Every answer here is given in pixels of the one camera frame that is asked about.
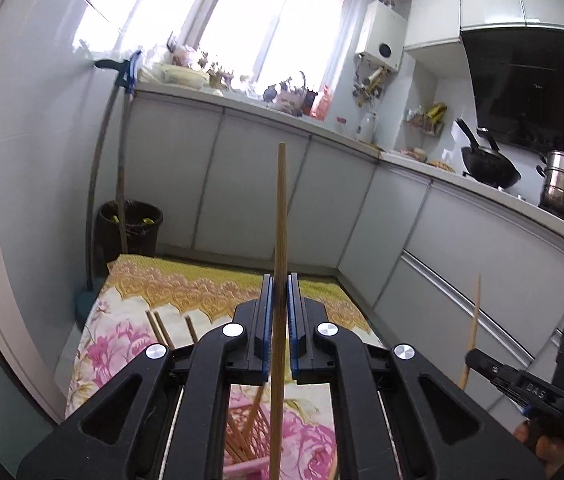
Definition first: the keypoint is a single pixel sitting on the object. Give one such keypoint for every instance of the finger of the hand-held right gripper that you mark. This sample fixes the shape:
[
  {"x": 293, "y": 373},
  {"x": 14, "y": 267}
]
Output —
[{"x": 492, "y": 367}]

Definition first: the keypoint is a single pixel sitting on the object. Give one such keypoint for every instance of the row of small bottles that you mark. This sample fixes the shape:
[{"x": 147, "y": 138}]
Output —
[{"x": 216, "y": 72}]

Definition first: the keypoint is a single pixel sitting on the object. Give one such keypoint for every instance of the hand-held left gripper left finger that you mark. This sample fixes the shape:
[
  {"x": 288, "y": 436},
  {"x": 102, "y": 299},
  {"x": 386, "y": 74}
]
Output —
[{"x": 264, "y": 325}]

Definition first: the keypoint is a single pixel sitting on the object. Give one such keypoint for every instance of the teal mop head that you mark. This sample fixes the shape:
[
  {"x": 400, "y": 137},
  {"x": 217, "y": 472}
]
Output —
[{"x": 84, "y": 307}]

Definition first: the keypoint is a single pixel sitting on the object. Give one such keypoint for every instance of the white plastic bag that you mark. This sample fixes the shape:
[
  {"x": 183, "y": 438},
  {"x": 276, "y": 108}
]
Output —
[{"x": 154, "y": 62}]

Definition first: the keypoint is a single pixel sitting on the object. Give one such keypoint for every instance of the white basin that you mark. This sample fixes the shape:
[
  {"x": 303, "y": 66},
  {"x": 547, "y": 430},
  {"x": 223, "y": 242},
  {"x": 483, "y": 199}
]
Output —
[{"x": 184, "y": 76}]

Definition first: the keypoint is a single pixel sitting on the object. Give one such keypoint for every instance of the white water heater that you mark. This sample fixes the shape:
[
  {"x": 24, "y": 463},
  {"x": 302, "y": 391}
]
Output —
[{"x": 382, "y": 35}]

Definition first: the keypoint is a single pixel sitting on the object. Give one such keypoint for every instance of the person's right hand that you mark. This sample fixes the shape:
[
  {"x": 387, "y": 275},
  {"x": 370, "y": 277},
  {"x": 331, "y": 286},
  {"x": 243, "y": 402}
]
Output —
[{"x": 549, "y": 455}]

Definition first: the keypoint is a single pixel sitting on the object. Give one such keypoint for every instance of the dark teapot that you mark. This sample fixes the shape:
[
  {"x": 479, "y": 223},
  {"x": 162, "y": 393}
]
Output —
[{"x": 272, "y": 95}]

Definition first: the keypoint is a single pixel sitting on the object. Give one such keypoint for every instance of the clear jar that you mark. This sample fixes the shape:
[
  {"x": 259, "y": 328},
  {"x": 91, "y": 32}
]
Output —
[{"x": 342, "y": 127}]

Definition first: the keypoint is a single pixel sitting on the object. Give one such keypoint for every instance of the orange detergent bottle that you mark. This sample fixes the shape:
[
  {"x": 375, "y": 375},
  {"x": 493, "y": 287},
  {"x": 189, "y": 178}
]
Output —
[{"x": 322, "y": 102}]

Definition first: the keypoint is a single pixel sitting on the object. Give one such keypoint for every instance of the kitchen window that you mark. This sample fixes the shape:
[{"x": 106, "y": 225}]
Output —
[{"x": 272, "y": 15}]

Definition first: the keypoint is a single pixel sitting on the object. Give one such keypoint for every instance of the long wooden chopstick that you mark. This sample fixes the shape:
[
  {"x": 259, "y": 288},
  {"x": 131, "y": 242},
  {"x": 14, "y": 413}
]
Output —
[
  {"x": 236, "y": 440},
  {"x": 474, "y": 320},
  {"x": 253, "y": 417},
  {"x": 280, "y": 235}
]

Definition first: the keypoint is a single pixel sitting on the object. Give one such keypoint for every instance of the white kitchen base cabinets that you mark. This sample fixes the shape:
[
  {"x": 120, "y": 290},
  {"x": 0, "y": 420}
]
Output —
[{"x": 412, "y": 240}]

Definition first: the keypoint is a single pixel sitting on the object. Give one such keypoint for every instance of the food plates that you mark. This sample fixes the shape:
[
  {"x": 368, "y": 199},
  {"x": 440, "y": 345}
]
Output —
[{"x": 422, "y": 155}]

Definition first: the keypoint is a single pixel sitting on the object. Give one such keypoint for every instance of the black range hood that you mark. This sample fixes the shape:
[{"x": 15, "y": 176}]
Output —
[{"x": 537, "y": 90}]

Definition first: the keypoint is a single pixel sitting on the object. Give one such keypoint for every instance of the pink lattice utensil holder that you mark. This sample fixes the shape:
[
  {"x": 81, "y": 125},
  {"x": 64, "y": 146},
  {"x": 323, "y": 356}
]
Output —
[{"x": 249, "y": 469}]

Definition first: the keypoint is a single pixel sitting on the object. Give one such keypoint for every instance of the white kettle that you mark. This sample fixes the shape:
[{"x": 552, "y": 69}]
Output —
[{"x": 367, "y": 127}]

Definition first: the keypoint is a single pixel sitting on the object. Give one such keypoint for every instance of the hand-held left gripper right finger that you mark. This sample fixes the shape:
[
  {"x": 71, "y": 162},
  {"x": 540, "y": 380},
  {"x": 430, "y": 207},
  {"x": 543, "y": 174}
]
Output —
[{"x": 296, "y": 325}]

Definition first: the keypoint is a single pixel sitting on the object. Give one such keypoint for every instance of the yellow packets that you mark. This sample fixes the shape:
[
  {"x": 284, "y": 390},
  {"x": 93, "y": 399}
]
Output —
[{"x": 432, "y": 112}]

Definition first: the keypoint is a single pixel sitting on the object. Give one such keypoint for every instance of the black trash bin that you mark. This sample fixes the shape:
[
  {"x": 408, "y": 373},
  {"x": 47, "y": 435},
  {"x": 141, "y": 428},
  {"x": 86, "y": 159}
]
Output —
[{"x": 136, "y": 240}]

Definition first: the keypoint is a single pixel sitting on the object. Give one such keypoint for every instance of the blue wall clip holder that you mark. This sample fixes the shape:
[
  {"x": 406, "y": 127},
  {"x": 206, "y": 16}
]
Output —
[{"x": 124, "y": 67}]

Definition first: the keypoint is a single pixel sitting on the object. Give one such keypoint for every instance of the black wok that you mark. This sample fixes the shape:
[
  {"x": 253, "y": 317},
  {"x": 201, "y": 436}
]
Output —
[{"x": 492, "y": 167}]

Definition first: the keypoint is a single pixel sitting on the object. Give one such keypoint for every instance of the floral tablecloth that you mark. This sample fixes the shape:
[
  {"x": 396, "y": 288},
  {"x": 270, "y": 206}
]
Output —
[{"x": 111, "y": 350}]

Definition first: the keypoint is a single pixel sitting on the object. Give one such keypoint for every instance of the pile of wooden chopsticks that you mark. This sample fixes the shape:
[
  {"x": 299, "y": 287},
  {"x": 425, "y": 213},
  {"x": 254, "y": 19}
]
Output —
[{"x": 161, "y": 331}]

